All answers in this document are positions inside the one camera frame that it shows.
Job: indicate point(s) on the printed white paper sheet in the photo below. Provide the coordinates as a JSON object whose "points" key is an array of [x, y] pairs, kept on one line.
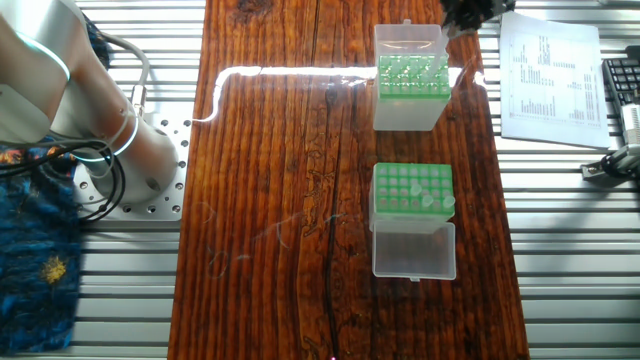
{"points": [[555, 85]]}

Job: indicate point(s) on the black keyboard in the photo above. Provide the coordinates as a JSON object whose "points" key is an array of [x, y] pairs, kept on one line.
{"points": [[622, 80]]}

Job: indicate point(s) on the brown wooden board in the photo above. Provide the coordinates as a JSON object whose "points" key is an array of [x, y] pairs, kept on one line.
{"points": [[270, 220]]}

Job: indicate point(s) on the tall green pipette tip holder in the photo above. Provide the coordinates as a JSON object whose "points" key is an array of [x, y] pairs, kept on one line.
{"points": [[412, 250]]}

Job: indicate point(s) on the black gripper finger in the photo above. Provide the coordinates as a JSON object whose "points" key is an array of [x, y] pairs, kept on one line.
{"points": [[497, 8], [458, 15]]}

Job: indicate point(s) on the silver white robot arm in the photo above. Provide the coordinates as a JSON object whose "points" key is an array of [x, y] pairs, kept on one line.
{"points": [[60, 90]]}

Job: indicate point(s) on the blue patterned cloth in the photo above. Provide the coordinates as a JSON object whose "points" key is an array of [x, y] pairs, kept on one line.
{"points": [[35, 270]]}

